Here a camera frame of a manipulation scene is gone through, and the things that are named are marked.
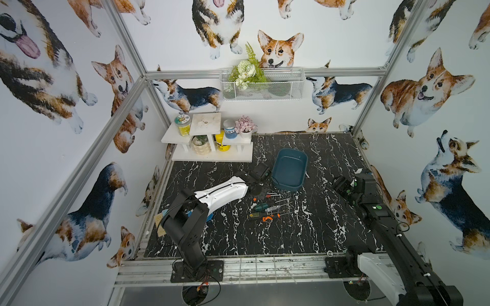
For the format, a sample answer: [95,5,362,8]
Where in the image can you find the yellow can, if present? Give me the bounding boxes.
[214,130,230,152]

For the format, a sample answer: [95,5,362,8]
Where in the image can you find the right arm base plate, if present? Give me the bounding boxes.
[324,257,362,279]

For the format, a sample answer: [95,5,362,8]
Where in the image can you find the teal plastic storage box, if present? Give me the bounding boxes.
[271,148,308,193]

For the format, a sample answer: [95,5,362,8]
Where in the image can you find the artificial green white flowers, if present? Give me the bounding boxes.
[228,42,269,91]

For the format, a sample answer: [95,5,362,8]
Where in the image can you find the cream bumpy cup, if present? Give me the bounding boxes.
[191,135,211,156]

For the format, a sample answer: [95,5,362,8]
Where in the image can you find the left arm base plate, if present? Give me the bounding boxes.
[170,260,225,283]

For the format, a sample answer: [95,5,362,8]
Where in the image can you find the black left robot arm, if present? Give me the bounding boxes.
[156,163,271,275]

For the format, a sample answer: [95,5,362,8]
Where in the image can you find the green lid yellow jar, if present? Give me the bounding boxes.
[174,114,191,137]

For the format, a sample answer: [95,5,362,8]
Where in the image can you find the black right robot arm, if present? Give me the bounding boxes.
[332,173,463,305]

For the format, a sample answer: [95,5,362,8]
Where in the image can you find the white wire wall basket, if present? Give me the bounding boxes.
[219,68,306,101]

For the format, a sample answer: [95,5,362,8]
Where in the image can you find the white tiered shelf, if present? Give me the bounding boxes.
[162,112,253,163]

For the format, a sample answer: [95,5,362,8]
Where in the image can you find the blue white can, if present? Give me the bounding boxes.
[223,119,237,139]

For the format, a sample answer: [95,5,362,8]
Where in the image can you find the blue hand brush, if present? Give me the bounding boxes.
[154,209,168,238]

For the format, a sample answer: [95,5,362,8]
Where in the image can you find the pink flowers white pot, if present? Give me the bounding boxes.
[236,116,257,140]

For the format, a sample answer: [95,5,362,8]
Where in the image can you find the clear handle screwdriver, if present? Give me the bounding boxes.
[265,203,289,213]

